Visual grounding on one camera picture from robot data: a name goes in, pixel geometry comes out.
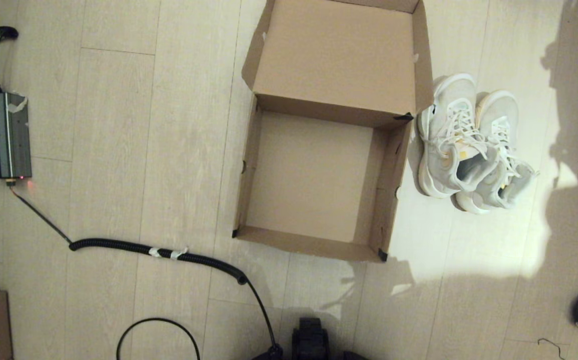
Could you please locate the grey power supply unit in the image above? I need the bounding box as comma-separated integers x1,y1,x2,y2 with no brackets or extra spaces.
0,91,33,180

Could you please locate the black cable with corrugated sleeve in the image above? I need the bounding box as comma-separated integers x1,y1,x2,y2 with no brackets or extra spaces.
8,180,283,360

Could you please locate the white lace-up sneaker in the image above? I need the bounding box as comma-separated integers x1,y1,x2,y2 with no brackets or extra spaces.
451,90,539,215
416,73,499,199

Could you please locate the small black wire hook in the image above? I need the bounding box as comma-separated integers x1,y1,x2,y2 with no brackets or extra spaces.
538,338,567,358

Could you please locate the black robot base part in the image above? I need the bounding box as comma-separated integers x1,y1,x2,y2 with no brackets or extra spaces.
291,316,330,360

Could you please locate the thin black cable loop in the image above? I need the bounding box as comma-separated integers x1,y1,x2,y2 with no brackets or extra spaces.
116,317,202,360

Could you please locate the brown cardboard shoe box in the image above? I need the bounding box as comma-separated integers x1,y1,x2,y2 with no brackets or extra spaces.
232,0,434,263

